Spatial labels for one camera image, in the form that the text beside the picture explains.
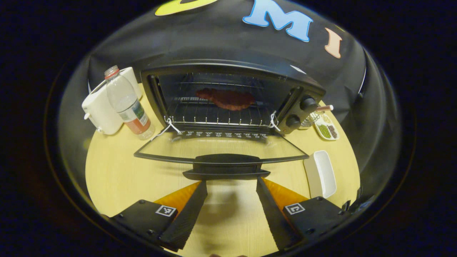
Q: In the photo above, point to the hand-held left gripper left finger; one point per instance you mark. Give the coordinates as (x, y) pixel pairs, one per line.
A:
(185, 221)

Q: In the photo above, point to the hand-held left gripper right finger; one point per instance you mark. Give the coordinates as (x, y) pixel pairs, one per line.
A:
(273, 221)

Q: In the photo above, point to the red-brown meat piece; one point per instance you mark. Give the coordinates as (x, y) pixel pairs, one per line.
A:
(226, 99)

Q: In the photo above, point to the black electric oven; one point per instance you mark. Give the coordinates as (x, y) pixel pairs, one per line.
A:
(303, 89)

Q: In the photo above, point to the metal oven rack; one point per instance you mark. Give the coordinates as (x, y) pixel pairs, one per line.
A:
(214, 116)

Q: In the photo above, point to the white rectangular tray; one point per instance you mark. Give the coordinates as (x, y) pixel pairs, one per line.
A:
(321, 175)

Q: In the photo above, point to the white divided bean plate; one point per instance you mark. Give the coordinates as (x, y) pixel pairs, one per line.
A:
(326, 128)

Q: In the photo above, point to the brown white-tipped stick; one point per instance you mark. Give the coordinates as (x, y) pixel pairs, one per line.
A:
(325, 107)

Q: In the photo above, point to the clear plastic water bottle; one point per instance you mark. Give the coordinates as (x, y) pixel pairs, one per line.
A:
(125, 103)

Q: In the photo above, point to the white toaster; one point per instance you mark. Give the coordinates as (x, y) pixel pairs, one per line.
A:
(100, 110)

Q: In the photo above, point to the black backdrop cloth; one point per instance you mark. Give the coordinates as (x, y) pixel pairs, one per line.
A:
(221, 39)

